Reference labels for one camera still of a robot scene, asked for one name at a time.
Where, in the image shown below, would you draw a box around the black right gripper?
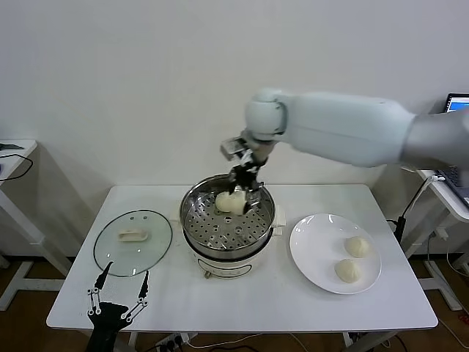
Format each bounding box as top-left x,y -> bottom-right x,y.
226,158 -> 266,218

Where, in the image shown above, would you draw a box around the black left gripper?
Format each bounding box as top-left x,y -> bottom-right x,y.
86,260 -> 151,352

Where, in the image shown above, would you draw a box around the round glass pot lid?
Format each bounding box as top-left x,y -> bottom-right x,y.
93,209 -> 174,277

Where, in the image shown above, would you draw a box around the stainless steel steamer basket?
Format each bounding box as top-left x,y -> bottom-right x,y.
179,175 -> 277,260

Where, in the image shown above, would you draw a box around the white electric cooker pot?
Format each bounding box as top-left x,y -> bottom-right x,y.
171,203 -> 287,282

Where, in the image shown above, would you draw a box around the white power strip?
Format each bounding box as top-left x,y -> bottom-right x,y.
155,332 -> 197,349

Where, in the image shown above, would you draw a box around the white round plate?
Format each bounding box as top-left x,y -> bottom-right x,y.
289,213 -> 383,296

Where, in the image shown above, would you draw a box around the white side table with laptop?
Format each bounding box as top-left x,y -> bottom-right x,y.
402,164 -> 469,312

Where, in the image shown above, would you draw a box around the grey open laptop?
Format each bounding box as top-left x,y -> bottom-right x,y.
432,92 -> 469,207

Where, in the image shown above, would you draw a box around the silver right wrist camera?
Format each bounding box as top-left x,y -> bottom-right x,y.
219,136 -> 248,161

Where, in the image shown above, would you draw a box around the thin black cable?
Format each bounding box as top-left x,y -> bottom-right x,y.
0,153 -> 34,183

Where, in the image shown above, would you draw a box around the white side table with cable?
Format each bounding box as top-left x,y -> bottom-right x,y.
0,140 -> 73,311

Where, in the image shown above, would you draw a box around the black cable with white plug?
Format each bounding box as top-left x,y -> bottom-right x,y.
387,175 -> 446,245

